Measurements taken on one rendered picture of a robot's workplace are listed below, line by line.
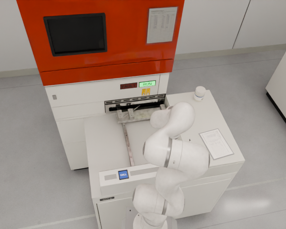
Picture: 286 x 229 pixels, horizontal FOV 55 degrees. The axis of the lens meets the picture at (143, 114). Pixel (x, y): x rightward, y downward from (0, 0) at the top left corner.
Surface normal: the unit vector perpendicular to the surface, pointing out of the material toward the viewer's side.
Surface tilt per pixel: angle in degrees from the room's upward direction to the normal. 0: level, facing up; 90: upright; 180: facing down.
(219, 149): 0
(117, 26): 90
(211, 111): 0
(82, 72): 90
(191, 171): 88
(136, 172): 0
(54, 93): 90
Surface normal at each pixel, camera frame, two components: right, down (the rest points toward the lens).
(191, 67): 0.05, -0.63
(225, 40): 0.22, 0.76
